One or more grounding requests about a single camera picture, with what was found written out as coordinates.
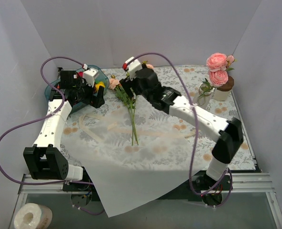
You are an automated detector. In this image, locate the white cup brown lid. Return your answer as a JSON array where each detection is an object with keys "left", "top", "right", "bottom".
[{"left": 213, "top": 76, "right": 234, "bottom": 101}]

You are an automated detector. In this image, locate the aluminium frame rail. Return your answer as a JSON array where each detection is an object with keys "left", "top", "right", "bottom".
[{"left": 18, "top": 173, "right": 275, "bottom": 194}]

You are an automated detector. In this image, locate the white ribbed ceramic vase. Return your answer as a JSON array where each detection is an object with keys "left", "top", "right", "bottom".
[{"left": 192, "top": 82, "right": 215, "bottom": 109}]

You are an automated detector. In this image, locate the purple cable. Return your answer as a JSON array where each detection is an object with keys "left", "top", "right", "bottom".
[
  {"left": 123, "top": 52, "right": 233, "bottom": 208},
  {"left": 0, "top": 56, "right": 106, "bottom": 215}
]

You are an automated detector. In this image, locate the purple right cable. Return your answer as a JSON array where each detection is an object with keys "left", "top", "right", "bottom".
[{"left": 123, "top": 52, "right": 233, "bottom": 208}]

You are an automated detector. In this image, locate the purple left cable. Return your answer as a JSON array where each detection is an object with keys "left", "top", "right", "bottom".
[{"left": 0, "top": 56, "right": 106, "bottom": 215}]

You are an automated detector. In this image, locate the pink rose stem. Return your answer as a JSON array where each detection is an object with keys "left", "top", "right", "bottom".
[{"left": 204, "top": 52, "right": 236, "bottom": 90}]

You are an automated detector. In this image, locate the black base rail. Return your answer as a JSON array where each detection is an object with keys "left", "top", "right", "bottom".
[{"left": 62, "top": 171, "right": 232, "bottom": 206}]

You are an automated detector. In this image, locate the white paper bouquet wrap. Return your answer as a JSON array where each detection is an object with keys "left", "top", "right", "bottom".
[{"left": 60, "top": 112, "right": 199, "bottom": 218}]

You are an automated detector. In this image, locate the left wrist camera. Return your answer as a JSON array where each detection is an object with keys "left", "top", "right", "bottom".
[{"left": 82, "top": 68, "right": 99, "bottom": 87}]

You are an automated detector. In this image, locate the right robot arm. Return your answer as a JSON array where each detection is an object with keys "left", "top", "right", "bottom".
[{"left": 120, "top": 68, "right": 243, "bottom": 190}]

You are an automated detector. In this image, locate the pink artificial flower bouquet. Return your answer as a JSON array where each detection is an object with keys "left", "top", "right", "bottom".
[{"left": 109, "top": 60, "right": 155, "bottom": 146}]

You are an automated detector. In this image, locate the floral patterned table mat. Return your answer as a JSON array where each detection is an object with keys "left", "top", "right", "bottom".
[{"left": 36, "top": 65, "right": 256, "bottom": 172}]

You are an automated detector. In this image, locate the white paper roll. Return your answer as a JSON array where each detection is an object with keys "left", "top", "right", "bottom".
[{"left": 13, "top": 203, "right": 52, "bottom": 229}]

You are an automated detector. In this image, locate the yellow lemon back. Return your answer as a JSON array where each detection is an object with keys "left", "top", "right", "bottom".
[{"left": 95, "top": 82, "right": 105, "bottom": 93}]

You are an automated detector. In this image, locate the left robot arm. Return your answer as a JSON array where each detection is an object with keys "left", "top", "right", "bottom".
[{"left": 23, "top": 68, "right": 108, "bottom": 191}]

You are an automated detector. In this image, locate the teal plastic fruit tray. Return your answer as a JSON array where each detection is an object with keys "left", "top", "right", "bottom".
[{"left": 51, "top": 65, "right": 110, "bottom": 113}]

